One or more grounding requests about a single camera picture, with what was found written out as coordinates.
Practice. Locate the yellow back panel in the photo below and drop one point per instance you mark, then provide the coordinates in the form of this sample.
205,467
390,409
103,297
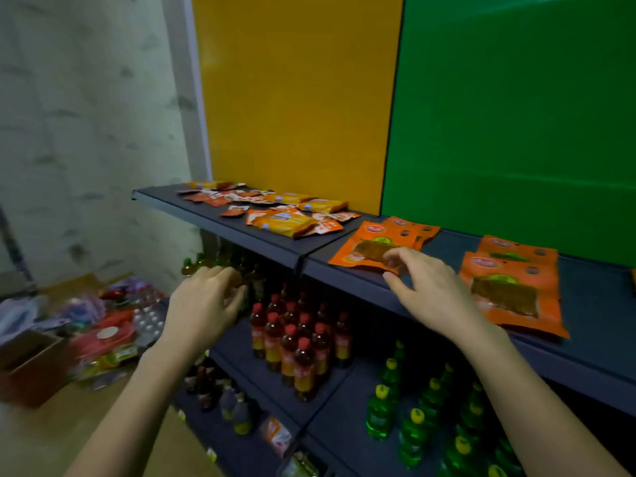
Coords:
298,94

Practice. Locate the person's left hand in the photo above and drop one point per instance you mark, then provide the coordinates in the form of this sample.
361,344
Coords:
198,312

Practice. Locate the large orange snack packet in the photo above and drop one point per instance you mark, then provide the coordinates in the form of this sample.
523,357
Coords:
512,298

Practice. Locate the brown cardboard box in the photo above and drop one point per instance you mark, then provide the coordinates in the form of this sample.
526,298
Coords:
30,367

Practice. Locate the person's right thumb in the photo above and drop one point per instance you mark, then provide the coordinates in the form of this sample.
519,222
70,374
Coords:
396,288

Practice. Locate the small orange white packet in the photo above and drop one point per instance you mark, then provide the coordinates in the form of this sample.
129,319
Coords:
277,434

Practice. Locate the person's right forearm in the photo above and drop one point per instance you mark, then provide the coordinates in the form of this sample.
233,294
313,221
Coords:
526,412

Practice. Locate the grey upright post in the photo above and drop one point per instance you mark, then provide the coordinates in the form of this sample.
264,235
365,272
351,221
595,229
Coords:
186,84

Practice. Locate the person's right hand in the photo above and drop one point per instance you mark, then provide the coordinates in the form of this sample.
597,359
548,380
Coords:
437,298

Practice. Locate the green back panel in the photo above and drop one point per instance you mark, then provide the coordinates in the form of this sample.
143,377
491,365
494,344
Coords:
512,119

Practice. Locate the row of dark bottles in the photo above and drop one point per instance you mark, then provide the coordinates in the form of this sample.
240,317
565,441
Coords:
233,263

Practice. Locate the group of red-capped sauce bottles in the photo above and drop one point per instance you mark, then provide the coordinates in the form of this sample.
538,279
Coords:
298,342

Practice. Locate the big yellow snack packet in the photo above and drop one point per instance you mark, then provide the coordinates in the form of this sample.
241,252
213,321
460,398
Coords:
285,222

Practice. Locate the group of small mixed bottles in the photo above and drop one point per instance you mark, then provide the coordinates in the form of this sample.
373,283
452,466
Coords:
226,399

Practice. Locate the person's left forearm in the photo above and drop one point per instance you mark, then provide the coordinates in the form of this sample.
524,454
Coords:
134,417

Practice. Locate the group of green yellow-capped bottles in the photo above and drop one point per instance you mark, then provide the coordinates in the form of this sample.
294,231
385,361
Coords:
422,417

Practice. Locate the person's left thumb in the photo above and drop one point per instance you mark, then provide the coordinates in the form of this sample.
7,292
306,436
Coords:
237,302

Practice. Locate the scatter of small orange sachets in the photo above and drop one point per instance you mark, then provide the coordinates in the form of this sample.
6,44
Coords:
233,197

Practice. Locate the dark blue shelf unit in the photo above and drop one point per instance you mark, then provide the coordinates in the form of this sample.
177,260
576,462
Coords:
586,322

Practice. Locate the pack of clear bottles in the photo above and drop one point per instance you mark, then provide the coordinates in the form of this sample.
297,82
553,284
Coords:
148,315

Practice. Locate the pile of assorted goods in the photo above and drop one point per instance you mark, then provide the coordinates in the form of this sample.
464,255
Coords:
99,337

